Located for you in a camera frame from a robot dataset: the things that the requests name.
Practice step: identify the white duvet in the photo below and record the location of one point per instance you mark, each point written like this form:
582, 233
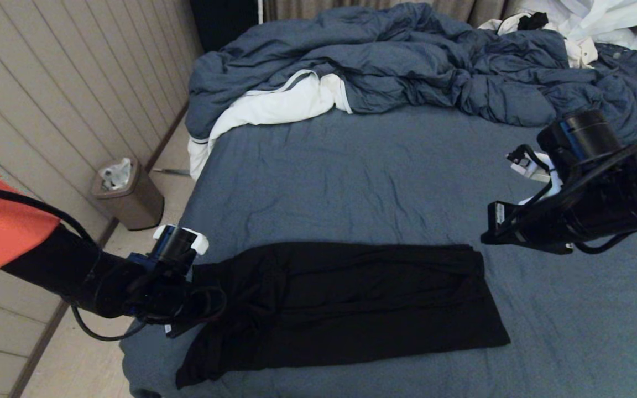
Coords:
274, 105

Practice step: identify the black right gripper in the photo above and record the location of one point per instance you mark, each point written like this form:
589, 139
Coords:
545, 229

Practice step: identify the black tall furniture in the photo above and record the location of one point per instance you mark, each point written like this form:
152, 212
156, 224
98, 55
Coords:
224, 19

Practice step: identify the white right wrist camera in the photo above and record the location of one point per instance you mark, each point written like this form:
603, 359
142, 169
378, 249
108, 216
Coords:
528, 166

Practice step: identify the crumpled blue duvet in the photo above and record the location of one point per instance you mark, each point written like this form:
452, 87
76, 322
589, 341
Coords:
407, 55

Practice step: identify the small black fabric item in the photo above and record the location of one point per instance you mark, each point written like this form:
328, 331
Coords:
533, 20

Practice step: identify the brown trash bin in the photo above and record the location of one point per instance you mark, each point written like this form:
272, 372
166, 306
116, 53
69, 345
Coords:
136, 207

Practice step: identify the black t-shirt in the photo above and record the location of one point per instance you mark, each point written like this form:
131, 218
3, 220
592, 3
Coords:
351, 298

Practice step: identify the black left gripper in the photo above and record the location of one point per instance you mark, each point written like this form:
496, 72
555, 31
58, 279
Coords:
175, 298

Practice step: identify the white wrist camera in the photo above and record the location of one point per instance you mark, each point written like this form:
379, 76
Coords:
199, 243
528, 166

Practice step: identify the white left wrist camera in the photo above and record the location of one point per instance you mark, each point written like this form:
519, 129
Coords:
199, 243

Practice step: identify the silver metal rod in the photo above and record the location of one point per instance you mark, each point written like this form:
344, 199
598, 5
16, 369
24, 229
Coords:
172, 172

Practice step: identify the beige curtain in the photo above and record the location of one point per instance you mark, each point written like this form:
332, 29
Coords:
296, 8

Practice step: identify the white crumpled shirt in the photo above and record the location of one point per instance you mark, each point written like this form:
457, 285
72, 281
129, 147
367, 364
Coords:
600, 16

